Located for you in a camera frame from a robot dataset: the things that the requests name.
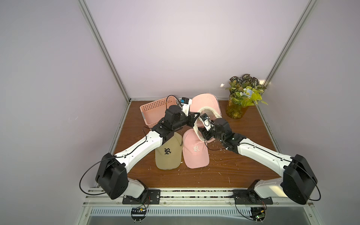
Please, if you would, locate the pink baseball cap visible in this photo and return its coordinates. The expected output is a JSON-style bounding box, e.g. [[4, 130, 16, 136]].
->
[[182, 129, 210, 169]]

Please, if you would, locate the beige baseball cap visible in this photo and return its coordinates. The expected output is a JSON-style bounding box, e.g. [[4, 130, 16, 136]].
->
[[155, 132, 182, 170]]

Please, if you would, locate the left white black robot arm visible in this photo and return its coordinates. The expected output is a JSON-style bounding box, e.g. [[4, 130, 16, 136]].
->
[[95, 105, 200, 200]]

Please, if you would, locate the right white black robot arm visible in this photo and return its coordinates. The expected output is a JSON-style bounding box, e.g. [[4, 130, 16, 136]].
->
[[199, 116, 318, 205]]

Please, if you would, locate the pink perforated plastic basket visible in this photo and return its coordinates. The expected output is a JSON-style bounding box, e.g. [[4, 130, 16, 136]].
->
[[140, 97, 173, 128]]

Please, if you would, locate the potted plant in yellow vase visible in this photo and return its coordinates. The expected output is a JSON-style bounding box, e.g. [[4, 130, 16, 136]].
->
[[226, 74, 268, 120]]

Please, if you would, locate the right circuit board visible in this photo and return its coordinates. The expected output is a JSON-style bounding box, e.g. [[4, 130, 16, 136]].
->
[[250, 207, 266, 222]]

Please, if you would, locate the circuit board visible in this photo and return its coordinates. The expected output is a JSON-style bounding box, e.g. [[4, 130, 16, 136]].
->
[[130, 207, 147, 223], [250, 207, 266, 222]]

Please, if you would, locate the left circuit board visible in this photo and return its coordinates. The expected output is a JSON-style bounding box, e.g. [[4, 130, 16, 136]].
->
[[130, 207, 147, 223]]

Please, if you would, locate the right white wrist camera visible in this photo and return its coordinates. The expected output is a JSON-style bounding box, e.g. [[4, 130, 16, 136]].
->
[[200, 113, 212, 131]]

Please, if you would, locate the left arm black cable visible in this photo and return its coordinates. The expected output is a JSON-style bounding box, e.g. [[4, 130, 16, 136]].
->
[[78, 95, 183, 196]]

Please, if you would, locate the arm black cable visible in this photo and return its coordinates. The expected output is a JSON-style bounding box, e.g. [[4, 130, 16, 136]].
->
[[78, 95, 183, 196], [203, 139, 322, 202]]

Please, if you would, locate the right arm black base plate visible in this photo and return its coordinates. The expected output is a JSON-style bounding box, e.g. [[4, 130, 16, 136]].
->
[[230, 189, 273, 205]]

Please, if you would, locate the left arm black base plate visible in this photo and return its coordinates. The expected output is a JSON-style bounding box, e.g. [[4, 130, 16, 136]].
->
[[122, 189, 161, 205]]

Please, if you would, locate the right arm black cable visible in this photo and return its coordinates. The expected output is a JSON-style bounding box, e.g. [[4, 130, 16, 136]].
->
[[203, 139, 322, 202]]

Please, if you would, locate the aluminium front rail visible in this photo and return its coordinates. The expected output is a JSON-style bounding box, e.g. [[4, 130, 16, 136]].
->
[[82, 187, 314, 208]]

